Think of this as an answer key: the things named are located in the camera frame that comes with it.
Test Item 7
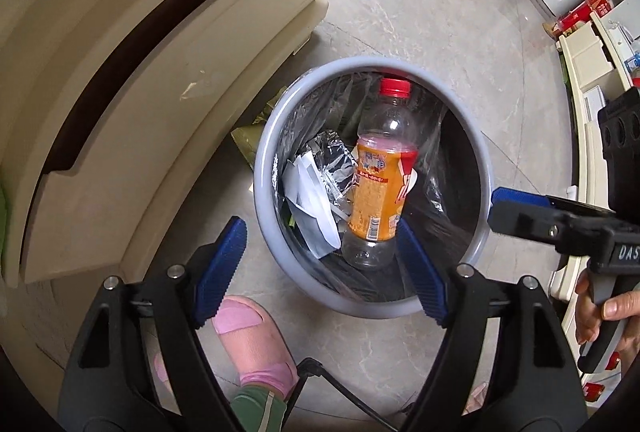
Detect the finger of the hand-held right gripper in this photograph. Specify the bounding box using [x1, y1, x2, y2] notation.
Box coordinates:
[545, 195, 620, 221]
[490, 187, 608, 257]

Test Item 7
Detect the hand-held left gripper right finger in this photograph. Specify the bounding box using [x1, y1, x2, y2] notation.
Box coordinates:
[395, 217, 588, 432]

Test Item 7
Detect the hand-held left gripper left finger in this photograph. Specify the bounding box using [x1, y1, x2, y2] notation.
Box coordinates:
[57, 216, 248, 432]

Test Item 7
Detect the orange drink bottle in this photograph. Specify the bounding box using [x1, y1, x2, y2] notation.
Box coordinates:
[341, 78, 420, 270]

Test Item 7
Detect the grey round bin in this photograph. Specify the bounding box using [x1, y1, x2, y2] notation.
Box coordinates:
[252, 56, 493, 315]

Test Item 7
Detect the white paper sheet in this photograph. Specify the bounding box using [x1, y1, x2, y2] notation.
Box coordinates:
[282, 152, 346, 260]

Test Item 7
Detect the gold snack bag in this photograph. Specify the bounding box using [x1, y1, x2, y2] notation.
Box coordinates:
[230, 86, 288, 173]

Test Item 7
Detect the silver foil bag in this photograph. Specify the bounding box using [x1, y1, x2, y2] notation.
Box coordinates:
[300, 129, 358, 223]

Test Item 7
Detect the person's right hand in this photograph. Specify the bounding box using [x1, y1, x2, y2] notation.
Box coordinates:
[575, 269, 640, 353]

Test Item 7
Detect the pink slipper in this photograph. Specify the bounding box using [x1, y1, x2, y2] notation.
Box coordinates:
[210, 296, 301, 400]
[462, 382, 488, 415]

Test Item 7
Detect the cream low cabinet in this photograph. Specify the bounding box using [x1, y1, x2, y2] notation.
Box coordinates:
[547, 12, 640, 378]

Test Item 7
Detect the cream plastic cabinet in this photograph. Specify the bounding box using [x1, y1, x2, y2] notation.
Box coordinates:
[0, 0, 343, 285]

